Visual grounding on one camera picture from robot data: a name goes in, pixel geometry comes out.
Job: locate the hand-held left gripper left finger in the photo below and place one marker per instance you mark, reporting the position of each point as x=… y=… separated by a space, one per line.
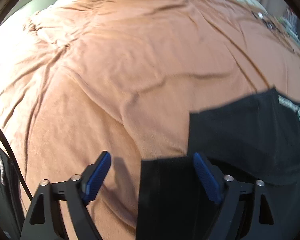
x=97 y=177

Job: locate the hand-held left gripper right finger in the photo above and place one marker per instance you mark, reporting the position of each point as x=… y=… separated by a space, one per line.
x=206 y=177

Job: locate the black printed t-shirt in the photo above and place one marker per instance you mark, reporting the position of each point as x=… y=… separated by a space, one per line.
x=240 y=130

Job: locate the orange blanket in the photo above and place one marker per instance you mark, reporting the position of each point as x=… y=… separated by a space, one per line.
x=115 y=80

